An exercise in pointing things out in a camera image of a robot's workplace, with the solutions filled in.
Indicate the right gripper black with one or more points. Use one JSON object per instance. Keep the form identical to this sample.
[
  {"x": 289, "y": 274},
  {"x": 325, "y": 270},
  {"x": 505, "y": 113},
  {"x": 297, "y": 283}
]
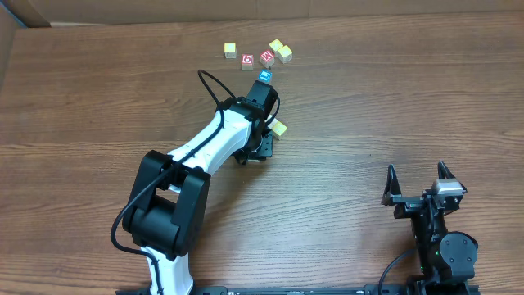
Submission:
[{"x": 405, "y": 204}]

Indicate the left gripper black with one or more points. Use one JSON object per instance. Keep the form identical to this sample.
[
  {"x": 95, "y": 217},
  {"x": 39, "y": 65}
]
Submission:
[{"x": 264, "y": 148}]

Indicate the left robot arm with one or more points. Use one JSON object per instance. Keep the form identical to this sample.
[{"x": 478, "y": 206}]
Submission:
[{"x": 167, "y": 203}]

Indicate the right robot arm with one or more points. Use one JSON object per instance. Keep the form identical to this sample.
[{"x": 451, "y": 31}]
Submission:
[{"x": 447, "y": 258}]

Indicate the yellow block near centre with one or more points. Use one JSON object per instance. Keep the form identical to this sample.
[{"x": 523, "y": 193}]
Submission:
[{"x": 278, "y": 129}]

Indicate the yellow block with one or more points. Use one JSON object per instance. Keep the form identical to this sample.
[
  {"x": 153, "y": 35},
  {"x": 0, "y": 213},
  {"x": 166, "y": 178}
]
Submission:
[
  {"x": 275, "y": 46},
  {"x": 285, "y": 54},
  {"x": 278, "y": 129},
  {"x": 230, "y": 50}
]

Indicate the blue letter block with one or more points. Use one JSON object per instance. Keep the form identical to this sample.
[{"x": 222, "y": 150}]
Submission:
[{"x": 265, "y": 76}]

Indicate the red letter E block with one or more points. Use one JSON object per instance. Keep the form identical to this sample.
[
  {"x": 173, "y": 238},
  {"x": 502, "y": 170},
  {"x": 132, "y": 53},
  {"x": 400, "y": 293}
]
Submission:
[{"x": 267, "y": 59}]

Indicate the red letter block left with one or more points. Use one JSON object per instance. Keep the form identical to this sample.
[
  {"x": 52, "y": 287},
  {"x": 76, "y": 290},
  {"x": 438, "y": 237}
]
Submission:
[{"x": 247, "y": 62}]

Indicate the yellow block top right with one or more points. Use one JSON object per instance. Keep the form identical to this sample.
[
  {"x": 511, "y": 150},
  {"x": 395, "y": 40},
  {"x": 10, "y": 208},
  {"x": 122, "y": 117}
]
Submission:
[{"x": 285, "y": 54}]

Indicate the far left yellow block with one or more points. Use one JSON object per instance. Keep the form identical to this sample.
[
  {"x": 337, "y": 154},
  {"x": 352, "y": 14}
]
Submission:
[{"x": 230, "y": 50}]

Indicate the cardboard box back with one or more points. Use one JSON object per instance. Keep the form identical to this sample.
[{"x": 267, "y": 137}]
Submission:
[{"x": 38, "y": 13}]

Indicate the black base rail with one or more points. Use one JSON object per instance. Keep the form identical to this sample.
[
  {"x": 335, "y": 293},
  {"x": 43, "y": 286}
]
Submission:
[{"x": 368, "y": 289}]

